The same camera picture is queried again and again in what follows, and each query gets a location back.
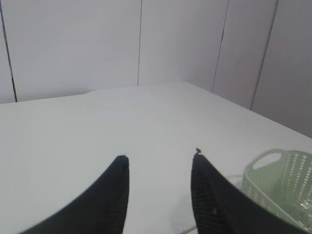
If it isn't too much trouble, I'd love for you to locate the green woven plastic basket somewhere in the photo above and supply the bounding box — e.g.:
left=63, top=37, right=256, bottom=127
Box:
left=242, top=149, right=312, bottom=234

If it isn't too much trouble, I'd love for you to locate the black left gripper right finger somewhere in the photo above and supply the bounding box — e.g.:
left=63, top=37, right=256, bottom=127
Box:
left=191, top=150, right=308, bottom=234

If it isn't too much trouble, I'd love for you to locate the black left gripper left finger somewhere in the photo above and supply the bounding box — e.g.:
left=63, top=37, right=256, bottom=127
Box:
left=24, top=156, right=129, bottom=234

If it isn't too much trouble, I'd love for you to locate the clear plastic sheet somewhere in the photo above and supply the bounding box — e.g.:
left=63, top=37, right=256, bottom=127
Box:
left=300, top=198, right=312, bottom=213

